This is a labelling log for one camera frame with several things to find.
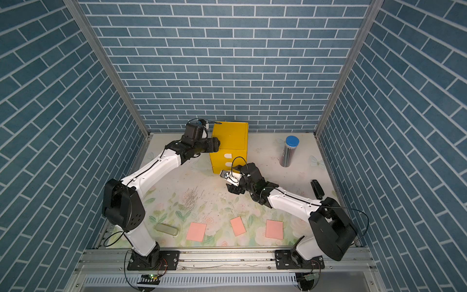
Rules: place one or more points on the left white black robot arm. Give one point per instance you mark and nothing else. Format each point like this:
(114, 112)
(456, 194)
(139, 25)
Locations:
(123, 199)

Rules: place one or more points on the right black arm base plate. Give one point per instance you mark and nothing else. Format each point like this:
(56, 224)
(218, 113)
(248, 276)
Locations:
(289, 259)

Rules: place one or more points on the pink sticky note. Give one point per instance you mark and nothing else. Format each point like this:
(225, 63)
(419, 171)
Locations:
(196, 232)
(274, 229)
(237, 226)

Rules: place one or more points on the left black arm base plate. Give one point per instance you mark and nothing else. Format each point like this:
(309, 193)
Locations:
(158, 260)

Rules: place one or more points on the yellow three-drawer cabinet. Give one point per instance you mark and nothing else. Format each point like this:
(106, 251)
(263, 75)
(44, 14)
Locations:
(233, 149)

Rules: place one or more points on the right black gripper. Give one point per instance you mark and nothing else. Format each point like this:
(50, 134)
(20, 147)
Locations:
(235, 189)

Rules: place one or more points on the blue-capped striped cylinder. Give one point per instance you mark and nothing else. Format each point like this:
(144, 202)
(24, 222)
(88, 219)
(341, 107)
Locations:
(291, 144)

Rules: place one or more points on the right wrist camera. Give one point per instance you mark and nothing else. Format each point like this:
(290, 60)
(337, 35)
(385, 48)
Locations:
(231, 177)

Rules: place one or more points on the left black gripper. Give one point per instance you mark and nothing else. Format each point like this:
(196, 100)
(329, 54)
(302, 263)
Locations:
(213, 145)

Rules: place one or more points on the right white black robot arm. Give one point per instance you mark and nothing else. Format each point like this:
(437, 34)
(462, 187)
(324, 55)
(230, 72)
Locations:
(333, 232)

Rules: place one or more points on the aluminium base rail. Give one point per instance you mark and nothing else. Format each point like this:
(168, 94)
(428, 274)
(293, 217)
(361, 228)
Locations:
(219, 260)

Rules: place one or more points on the black stapler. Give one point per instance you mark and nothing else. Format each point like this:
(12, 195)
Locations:
(317, 189)

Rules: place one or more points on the translucent green eraser block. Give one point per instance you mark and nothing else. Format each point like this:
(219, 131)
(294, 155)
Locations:
(167, 229)

